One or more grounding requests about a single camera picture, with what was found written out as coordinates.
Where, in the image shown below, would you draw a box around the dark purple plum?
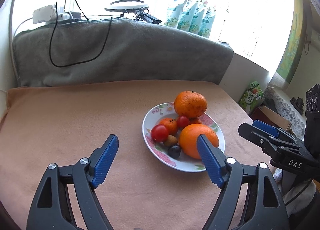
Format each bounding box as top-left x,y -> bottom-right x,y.
168,145 -> 182,159

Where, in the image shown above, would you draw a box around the black cable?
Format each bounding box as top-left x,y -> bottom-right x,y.
49,0 -> 113,68

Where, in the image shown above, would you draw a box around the white ring lamp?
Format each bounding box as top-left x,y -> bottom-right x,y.
105,0 -> 149,13

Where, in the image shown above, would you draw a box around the floral white plate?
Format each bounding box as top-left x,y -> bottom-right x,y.
142,102 -> 225,173

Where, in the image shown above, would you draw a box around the grey-green cushion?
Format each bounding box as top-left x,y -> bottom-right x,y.
12,18 -> 234,87

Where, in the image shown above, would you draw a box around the white cable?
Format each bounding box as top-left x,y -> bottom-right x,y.
13,16 -> 34,36

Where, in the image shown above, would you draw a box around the green floral pouch packs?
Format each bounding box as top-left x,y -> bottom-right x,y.
163,0 -> 216,38

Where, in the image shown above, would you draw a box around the large front orange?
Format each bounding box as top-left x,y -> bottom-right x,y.
178,123 -> 219,160

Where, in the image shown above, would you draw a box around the white power adapter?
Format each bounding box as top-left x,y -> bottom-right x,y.
33,5 -> 57,24

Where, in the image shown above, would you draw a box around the small mandarin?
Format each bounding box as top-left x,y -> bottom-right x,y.
159,118 -> 178,135

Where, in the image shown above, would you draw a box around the cardboard box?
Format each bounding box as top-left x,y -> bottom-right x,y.
250,106 -> 292,132

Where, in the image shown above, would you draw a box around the green juice carton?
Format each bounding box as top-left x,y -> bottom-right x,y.
238,81 -> 265,115

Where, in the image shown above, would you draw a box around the brown longan front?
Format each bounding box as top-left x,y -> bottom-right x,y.
163,135 -> 178,148

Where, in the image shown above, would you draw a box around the red cherry tomato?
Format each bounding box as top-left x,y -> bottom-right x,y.
176,115 -> 190,129
151,125 -> 169,142

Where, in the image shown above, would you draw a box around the spotted back orange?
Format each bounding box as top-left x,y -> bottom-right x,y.
174,90 -> 208,119

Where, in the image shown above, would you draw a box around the peach fleece blanket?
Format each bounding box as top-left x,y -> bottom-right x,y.
1,81 -> 269,229

